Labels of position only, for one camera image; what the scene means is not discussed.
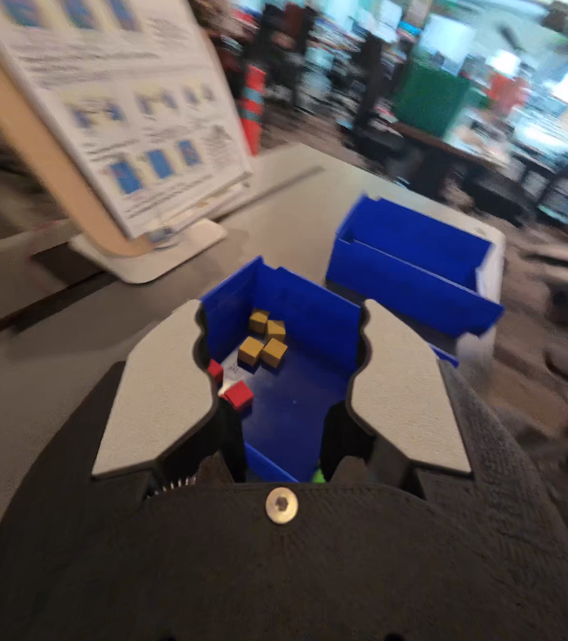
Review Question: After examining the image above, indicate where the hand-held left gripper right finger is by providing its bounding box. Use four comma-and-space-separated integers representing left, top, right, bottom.
346, 299, 472, 475

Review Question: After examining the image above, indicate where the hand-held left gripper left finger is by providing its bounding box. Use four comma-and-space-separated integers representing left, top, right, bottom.
92, 299, 220, 479

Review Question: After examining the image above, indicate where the blue plastic bin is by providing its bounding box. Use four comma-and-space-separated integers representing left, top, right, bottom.
325, 194, 505, 337
199, 256, 460, 484

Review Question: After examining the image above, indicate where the green partition panel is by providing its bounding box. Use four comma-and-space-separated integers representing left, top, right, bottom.
394, 60, 473, 139

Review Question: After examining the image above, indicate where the printed instruction sheet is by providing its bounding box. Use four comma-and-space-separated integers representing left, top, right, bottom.
0, 0, 254, 238

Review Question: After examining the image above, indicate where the orange traffic cone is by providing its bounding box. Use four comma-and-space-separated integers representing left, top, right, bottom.
240, 65, 267, 156

